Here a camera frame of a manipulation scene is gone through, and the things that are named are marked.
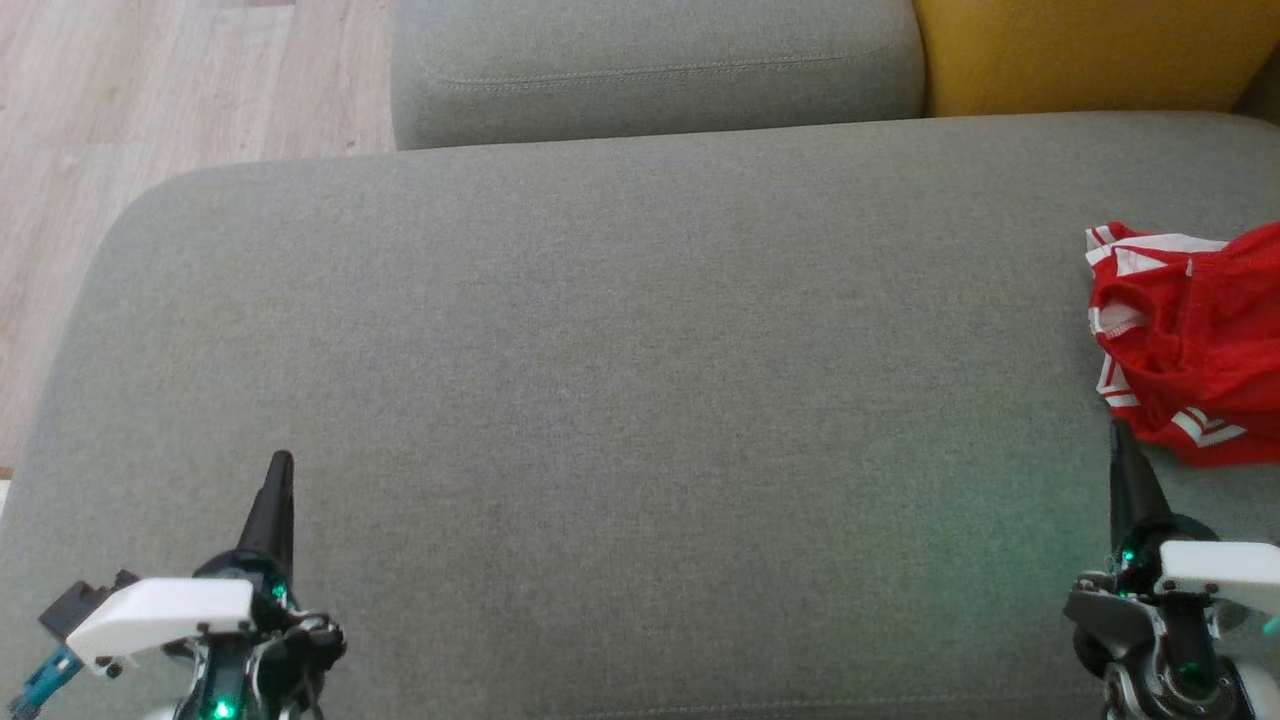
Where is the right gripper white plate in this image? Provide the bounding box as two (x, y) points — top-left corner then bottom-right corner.
(1061, 420), (1280, 652)

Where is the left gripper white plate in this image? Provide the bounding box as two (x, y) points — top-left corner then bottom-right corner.
(64, 450), (347, 692)

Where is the red garment with white band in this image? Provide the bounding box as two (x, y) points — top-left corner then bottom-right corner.
(1085, 220), (1280, 401)

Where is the grey sofa seat cushion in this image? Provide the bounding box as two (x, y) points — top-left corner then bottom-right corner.
(0, 110), (1280, 720)

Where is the yellow cushion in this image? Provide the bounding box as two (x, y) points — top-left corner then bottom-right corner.
(911, 0), (1280, 120)

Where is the grey sofa back cushion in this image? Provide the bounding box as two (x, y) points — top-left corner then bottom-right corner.
(390, 0), (927, 152)

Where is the left camera cable teal plug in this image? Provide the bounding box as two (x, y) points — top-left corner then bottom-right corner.
(3, 647), (83, 720)

